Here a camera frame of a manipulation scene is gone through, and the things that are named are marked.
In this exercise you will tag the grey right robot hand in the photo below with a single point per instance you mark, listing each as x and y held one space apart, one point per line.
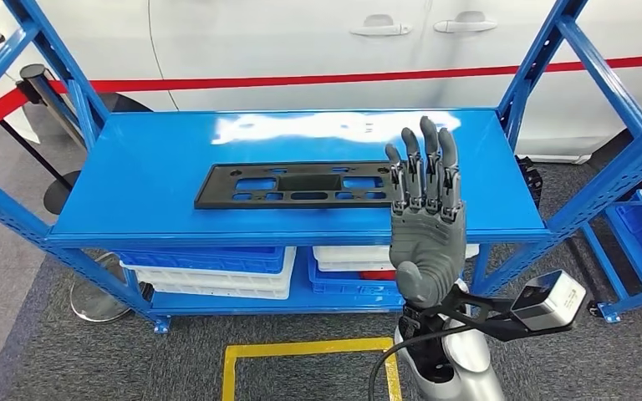
426 238

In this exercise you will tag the black plastic plate bracket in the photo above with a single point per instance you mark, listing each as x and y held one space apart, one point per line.
210 193

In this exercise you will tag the red part in crate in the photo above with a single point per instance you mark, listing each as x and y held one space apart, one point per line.
379 275

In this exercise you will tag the large blue metal shelf rack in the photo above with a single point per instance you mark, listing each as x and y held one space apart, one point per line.
160 166

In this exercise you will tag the blue plastic crate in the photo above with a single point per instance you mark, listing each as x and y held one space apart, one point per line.
199 260
349 285
639 238

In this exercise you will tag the black plastic crate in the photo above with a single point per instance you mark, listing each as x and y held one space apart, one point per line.
528 180

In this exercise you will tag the red barrier belt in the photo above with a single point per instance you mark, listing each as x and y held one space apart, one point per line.
299 80

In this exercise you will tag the small blue wheeled rack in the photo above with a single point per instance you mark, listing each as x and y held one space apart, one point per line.
631 301

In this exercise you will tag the white car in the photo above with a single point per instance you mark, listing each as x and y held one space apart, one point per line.
299 44

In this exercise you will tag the black wrist camera mount bracket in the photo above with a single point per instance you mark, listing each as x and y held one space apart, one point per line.
487 326

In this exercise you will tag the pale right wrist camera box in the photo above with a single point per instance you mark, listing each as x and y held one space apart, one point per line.
553 301

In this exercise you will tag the black-capped stanchion post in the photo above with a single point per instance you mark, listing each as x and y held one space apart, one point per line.
36 75

